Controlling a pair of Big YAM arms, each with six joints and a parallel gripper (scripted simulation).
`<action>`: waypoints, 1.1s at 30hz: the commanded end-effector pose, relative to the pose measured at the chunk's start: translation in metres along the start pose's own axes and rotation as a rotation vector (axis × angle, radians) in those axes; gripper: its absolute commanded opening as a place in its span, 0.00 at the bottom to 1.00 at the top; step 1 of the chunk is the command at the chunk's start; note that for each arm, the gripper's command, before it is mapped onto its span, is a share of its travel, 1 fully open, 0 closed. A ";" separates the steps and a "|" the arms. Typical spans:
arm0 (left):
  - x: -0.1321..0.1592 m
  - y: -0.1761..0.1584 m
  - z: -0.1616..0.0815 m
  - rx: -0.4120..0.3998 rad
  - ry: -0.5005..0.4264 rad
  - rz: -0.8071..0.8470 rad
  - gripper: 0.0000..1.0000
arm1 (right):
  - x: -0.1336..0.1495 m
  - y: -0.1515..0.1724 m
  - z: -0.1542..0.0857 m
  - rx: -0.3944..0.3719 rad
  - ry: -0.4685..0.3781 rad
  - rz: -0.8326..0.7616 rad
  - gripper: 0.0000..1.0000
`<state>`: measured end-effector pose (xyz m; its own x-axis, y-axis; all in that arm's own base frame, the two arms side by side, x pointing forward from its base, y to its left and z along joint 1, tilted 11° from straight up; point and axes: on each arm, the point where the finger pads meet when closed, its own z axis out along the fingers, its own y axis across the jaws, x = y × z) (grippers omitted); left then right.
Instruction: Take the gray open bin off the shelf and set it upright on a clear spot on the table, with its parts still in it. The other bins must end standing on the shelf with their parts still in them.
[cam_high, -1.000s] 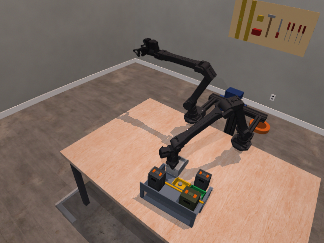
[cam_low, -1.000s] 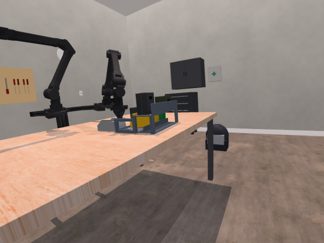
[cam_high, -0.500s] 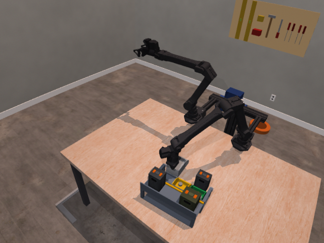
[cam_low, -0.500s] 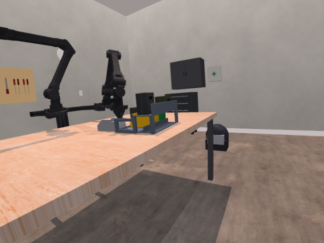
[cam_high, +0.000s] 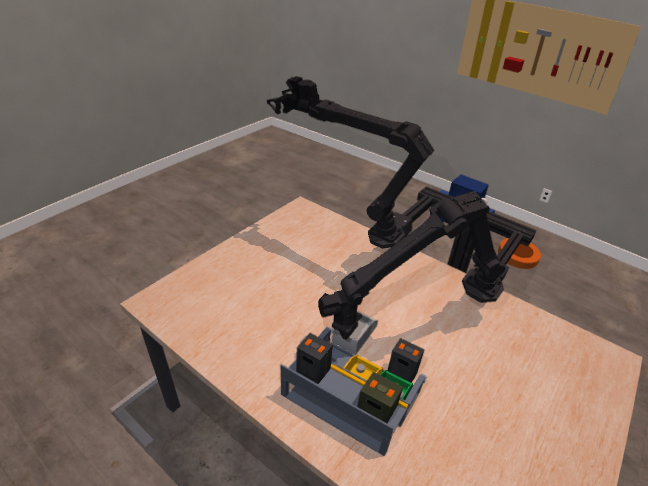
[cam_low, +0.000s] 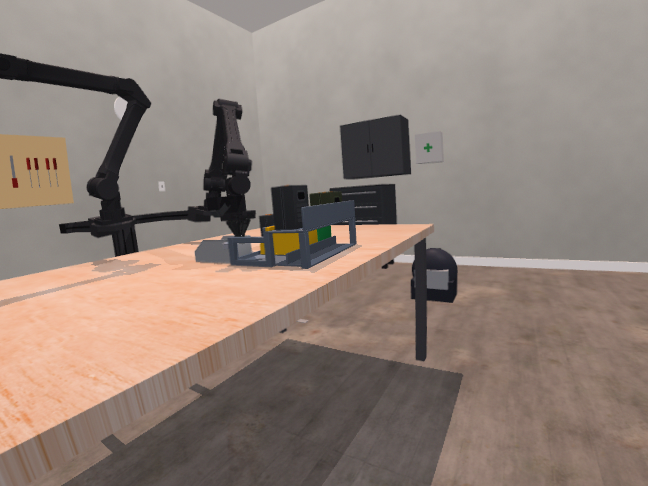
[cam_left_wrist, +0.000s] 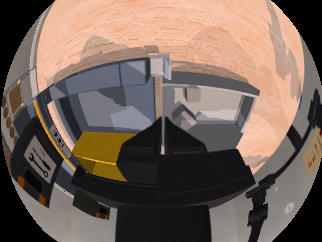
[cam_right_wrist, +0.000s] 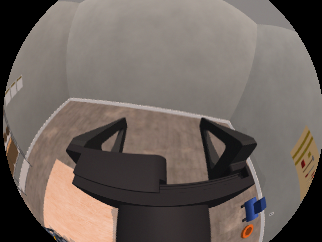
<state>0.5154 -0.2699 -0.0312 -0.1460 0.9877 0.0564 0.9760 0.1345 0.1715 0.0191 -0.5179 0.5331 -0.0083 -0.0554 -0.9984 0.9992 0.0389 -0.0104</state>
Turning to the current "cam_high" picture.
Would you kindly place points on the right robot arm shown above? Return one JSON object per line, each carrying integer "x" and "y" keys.
{"x": 410, "y": 137}

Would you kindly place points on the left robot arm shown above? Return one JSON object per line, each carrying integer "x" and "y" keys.
{"x": 456, "y": 215}

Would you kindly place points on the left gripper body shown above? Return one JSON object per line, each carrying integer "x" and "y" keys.
{"x": 349, "y": 323}

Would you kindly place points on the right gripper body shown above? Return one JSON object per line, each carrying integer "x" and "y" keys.
{"x": 283, "y": 100}

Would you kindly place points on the green open bin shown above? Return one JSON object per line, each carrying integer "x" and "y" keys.
{"x": 402, "y": 382}

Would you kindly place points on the orange thin bar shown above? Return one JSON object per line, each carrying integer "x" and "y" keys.
{"x": 359, "y": 381}

